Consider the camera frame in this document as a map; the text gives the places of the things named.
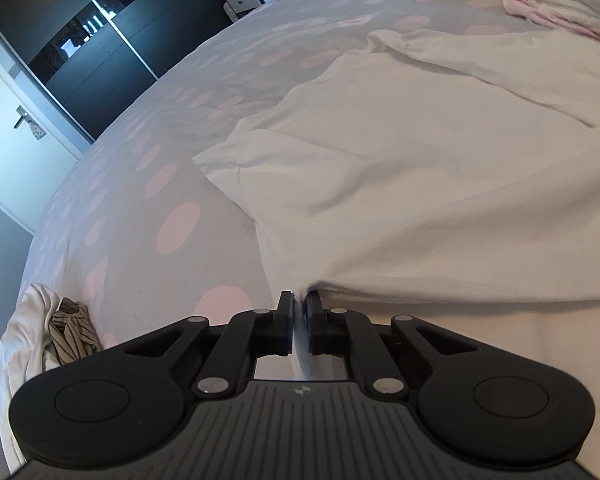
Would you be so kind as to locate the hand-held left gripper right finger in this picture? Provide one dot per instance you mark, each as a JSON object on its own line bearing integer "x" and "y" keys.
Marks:
{"x": 311, "y": 327}

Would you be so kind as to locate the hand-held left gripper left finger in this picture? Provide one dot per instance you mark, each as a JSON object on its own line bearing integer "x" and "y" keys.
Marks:
{"x": 287, "y": 325}

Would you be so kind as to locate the white t-shirt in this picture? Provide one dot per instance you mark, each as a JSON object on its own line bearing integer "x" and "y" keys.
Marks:
{"x": 430, "y": 160}

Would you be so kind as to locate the beige striped cloth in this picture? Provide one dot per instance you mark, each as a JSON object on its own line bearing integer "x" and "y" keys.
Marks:
{"x": 75, "y": 330}

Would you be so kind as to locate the bed with polka dot cover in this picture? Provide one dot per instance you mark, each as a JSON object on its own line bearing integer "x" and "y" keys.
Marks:
{"x": 130, "y": 160}

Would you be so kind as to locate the white garment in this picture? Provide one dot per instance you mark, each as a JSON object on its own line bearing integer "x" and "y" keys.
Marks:
{"x": 25, "y": 335}

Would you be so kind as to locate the small hanging pouch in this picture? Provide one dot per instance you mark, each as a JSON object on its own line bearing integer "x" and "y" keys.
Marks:
{"x": 36, "y": 130}

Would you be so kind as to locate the white door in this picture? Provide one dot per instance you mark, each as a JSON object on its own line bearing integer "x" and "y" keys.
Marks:
{"x": 15, "y": 160}

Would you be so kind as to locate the dark sliding door wardrobe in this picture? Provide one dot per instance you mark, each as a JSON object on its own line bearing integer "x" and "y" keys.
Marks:
{"x": 105, "y": 35}

